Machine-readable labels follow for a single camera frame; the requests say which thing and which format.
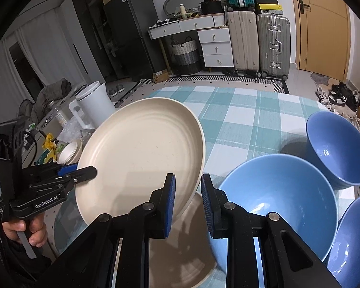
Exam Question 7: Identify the blue bowl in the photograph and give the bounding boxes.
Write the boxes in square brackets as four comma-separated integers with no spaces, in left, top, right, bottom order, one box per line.
[306,110,360,190]
[209,154,338,275]
[327,195,360,288]

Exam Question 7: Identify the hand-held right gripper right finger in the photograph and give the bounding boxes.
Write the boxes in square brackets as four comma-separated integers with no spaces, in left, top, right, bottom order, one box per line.
[200,173,342,288]

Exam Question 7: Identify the clear plastic bag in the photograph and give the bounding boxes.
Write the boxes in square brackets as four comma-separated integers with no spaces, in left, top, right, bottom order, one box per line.
[58,115,92,144]

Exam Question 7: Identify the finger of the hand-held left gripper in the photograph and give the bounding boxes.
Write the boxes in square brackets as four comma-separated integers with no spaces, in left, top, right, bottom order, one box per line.
[48,162,78,177]
[60,166,98,192]

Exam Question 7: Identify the stack of paper bowls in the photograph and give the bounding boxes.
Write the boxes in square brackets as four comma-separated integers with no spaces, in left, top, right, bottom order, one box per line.
[57,140,85,165]

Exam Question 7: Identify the dark wardrobe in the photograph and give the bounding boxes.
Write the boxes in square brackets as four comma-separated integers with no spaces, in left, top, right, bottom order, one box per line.
[70,0,116,83]

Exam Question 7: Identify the scattered shoes group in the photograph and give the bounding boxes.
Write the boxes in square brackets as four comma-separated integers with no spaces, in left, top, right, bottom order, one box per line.
[316,82,360,126]

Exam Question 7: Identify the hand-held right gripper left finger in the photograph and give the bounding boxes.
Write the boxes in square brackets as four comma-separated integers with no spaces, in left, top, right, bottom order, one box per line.
[37,173,177,288]

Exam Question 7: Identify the small flat cardboard box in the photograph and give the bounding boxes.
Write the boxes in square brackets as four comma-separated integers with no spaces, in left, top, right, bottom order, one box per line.
[152,70,170,84]

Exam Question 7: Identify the cream round plate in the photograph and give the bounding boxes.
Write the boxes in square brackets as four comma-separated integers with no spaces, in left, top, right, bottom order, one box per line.
[148,192,221,288]
[74,97,206,234]

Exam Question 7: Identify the clear plastic bottle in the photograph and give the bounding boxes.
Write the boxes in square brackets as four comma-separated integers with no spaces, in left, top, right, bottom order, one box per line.
[49,101,69,128]

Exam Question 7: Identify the dark grey refrigerator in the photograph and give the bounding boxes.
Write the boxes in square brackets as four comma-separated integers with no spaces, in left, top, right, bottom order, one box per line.
[103,0,168,82]

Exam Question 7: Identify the grey door mat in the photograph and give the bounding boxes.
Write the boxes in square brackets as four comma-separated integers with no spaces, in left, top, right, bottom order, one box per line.
[310,72,331,86]

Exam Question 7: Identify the yellow snack packet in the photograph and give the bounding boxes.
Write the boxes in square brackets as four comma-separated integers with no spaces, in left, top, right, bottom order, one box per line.
[42,133,63,156]

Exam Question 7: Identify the person's left forearm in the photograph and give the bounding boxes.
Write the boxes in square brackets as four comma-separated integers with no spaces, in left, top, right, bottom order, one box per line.
[0,240,53,281]

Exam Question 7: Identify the white drawer desk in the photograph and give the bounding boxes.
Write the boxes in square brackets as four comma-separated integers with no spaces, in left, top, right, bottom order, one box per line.
[148,15,235,72]

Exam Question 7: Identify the cream suitcase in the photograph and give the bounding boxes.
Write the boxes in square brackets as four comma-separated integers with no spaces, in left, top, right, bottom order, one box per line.
[226,10,261,75]

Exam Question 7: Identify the person's left hand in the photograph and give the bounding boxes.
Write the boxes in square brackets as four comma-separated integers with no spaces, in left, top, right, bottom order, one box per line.
[1,213,48,246]

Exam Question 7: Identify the wooden door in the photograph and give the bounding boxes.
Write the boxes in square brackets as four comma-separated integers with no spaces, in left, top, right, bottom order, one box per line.
[289,0,350,81]

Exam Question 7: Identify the white electric kettle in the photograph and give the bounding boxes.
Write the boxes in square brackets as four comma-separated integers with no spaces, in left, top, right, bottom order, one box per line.
[68,82,116,131]

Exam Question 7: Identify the black storage box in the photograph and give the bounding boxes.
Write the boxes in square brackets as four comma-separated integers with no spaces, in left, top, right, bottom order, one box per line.
[199,1,224,15]

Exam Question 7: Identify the dark jacket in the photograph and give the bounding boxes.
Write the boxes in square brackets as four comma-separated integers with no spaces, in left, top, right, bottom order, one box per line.
[31,78,72,120]

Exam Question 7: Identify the silver suitcase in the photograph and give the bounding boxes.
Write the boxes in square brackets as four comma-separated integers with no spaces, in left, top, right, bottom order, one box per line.
[256,13,291,80]

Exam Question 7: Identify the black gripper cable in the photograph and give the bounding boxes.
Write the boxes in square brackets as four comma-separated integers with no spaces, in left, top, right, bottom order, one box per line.
[23,130,39,168]

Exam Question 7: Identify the teal checkered tablecloth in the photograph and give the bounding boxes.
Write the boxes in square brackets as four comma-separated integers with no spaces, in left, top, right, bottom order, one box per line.
[52,85,360,288]

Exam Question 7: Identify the woven laundry basket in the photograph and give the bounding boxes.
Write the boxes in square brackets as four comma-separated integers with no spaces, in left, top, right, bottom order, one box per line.
[171,37,202,75]

